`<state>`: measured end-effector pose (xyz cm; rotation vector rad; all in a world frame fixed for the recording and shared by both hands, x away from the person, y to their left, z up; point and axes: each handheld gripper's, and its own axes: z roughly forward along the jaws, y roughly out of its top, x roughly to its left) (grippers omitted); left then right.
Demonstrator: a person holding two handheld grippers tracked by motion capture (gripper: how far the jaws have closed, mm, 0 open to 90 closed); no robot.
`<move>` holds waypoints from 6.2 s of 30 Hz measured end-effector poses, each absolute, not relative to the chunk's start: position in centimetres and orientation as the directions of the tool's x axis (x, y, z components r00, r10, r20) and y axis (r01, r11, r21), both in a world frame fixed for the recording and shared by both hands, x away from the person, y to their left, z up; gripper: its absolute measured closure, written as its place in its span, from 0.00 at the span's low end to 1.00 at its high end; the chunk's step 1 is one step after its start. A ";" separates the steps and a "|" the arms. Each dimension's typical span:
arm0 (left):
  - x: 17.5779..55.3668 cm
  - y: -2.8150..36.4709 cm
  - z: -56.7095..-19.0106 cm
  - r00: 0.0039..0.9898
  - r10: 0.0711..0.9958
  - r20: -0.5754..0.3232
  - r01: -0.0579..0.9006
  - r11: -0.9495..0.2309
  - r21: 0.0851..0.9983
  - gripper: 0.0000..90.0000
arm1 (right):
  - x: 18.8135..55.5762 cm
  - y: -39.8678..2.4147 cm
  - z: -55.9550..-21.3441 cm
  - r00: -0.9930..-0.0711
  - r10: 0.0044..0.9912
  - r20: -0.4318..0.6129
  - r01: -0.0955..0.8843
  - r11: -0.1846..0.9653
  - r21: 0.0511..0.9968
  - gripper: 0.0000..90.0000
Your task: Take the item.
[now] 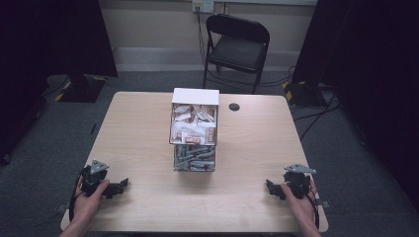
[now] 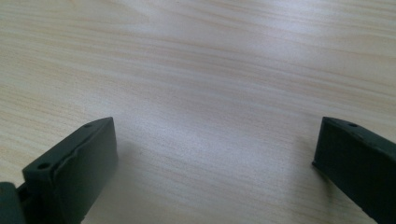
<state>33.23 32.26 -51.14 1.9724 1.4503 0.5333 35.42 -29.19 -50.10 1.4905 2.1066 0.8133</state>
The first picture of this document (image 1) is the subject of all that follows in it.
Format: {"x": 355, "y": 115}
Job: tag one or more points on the white wall outlet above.
{"x": 203, "y": 5}

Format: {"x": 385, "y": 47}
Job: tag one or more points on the black curtain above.
{"x": 369, "y": 82}
{"x": 49, "y": 49}

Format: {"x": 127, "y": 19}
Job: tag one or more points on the clear two-tier box white lid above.
{"x": 195, "y": 131}

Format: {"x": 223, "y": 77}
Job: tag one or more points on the grey table corner bracket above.
{"x": 324, "y": 203}

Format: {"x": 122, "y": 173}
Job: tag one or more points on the person's right hand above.
{"x": 301, "y": 209}

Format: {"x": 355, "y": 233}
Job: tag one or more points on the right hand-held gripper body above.
{"x": 298, "y": 184}

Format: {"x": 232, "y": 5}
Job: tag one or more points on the person's left hand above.
{"x": 86, "y": 205}

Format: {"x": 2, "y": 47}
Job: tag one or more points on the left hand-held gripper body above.
{"x": 93, "y": 179}

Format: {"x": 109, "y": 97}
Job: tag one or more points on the black folding chair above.
{"x": 238, "y": 49}

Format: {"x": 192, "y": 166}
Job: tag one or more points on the black stand base yellow tape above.
{"x": 82, "y": 88}
{"x": 302, "y": 94}

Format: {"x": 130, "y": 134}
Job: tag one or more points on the pile of white sachets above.
{"x": 194, "y": 126}

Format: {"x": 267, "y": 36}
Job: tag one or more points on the small black floor object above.
{"x": 93, "y": 128}

